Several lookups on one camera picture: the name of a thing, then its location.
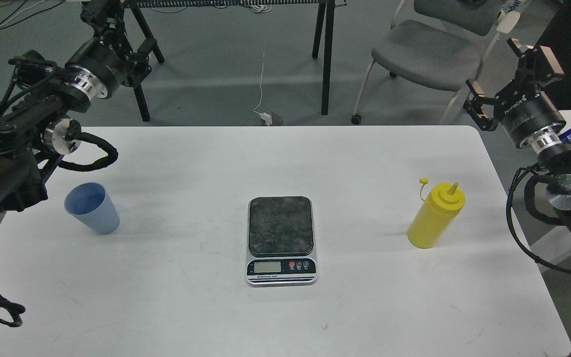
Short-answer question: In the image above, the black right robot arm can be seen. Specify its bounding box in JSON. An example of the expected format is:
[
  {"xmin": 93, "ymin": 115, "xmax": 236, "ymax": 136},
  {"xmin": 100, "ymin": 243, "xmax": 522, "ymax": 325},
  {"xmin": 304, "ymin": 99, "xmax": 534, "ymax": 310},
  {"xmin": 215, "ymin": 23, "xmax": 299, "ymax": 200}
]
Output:
[{"xmin": 463, "ymin": 38, "xmax": 571, "ymax": 274}]

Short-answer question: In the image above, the yellow squeeze bottle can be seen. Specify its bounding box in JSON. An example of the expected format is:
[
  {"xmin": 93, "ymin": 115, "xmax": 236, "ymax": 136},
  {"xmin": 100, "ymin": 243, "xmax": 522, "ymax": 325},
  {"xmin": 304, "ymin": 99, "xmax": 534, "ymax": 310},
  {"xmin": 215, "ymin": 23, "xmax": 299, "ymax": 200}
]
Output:
[{"xmin": 406, "ymin": 177, "xmax": 466, "ymax": 249}]

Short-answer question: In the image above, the white power adapter plug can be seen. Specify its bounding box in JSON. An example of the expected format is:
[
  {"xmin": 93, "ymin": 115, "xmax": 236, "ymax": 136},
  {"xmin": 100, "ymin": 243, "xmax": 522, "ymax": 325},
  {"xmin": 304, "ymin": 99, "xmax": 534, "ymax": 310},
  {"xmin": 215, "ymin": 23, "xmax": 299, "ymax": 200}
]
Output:
[{"xmin": 259, "ymin": 112, "xmax": 284, "ymax": 126}]

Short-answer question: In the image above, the black-legged background table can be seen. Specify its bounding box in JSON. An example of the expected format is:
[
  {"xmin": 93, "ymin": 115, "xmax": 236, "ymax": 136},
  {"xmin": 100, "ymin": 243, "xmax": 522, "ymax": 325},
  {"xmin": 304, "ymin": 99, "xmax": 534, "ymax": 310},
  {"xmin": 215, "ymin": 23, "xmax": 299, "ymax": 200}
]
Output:
[{"xmin": 125, "ymin": 0, "xmax": 340, "ymax": 116}]

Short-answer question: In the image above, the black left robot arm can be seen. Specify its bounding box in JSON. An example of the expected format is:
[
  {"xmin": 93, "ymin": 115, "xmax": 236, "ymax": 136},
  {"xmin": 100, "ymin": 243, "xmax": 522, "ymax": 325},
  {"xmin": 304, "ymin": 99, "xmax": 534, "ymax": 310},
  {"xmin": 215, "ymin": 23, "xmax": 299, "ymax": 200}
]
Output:
[{"xmin": 0, "ymin": 0, "xmax": 165, "ymax": 213}]

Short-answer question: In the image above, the light blue plastic cup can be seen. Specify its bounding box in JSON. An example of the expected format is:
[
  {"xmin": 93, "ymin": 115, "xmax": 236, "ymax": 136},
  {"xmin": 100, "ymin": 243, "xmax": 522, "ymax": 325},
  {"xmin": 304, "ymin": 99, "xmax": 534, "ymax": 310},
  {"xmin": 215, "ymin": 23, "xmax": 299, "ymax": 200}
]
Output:
[{"xmin": 64, "ymin": 181, "xmax": 120, "ymax": 235}]

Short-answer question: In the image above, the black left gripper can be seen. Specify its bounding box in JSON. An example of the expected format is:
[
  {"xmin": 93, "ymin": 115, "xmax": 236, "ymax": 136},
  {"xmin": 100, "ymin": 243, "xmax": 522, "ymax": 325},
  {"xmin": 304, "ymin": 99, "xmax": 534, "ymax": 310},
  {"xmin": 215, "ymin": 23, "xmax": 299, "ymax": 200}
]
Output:
[{"xmin": 65, "ymin": 0, "xmax": 159, "ymax": 100}]

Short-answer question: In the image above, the white cable on floor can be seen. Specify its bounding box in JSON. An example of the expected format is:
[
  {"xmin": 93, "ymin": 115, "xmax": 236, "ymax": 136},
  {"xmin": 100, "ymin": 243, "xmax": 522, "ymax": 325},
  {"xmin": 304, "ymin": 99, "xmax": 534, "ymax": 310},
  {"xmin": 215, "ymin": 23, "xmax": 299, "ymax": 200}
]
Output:
[{"xmin": 253, "ymin": 37, "xmax": 268, "ymax": 117}]

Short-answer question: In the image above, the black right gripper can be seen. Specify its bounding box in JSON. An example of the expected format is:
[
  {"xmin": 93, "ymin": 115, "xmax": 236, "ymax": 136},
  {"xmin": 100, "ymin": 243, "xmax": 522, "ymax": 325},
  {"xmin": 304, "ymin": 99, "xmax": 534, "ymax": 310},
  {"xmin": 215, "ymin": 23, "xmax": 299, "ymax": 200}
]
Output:
[{"xmin": 463, "ymin": 38, "xmax": 566, "ymax": 149}]

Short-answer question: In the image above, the grey office chair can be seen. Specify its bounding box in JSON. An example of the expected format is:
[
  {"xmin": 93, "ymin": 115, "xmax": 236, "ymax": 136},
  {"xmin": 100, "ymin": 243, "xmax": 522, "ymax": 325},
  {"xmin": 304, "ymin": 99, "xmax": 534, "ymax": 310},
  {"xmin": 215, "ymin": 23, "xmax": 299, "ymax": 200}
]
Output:
[{"xmin": 351, "ymin": 0, "xmax": 520, "ymax": 125}]

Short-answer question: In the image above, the digital kitchen scale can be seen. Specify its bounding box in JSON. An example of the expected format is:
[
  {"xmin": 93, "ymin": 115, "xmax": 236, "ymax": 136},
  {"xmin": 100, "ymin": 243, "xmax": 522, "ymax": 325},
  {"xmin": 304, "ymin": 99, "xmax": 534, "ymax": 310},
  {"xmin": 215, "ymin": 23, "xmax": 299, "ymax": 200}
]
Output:
[{"xmin": 245, "ymin": 196, "xmax": 319, "ymax": 287}]

